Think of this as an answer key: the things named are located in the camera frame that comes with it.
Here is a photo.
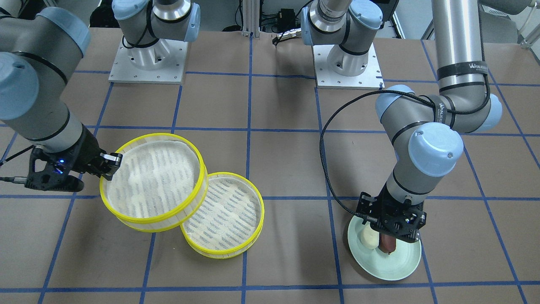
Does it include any white steamed bun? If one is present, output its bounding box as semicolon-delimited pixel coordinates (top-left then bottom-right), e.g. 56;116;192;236
359;224;380;250

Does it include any brown steamed bun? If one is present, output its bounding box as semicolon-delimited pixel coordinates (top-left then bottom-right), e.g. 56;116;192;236
378;233;397;255

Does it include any yellow steamer layer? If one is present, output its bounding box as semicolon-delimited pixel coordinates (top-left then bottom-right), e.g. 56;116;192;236
181;172;265;259
100;133;209;233

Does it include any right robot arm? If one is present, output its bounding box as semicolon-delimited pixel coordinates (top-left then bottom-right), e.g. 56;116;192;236
0;0;201;192

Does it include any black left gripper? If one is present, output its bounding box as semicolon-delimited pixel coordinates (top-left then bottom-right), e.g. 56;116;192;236
355;186;427;244

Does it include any light green plate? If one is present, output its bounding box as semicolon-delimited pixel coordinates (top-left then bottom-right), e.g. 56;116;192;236
347;216;422;281

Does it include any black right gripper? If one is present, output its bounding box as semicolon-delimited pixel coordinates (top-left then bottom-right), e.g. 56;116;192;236
24;126;123;192

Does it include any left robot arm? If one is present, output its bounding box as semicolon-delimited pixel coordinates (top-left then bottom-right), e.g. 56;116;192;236
301;0;502;244

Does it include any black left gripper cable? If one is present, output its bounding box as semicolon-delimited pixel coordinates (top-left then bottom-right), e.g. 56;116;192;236
319;90;492;220

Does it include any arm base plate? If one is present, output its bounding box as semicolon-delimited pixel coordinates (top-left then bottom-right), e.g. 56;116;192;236
108;40;189;84
312;44;385;90

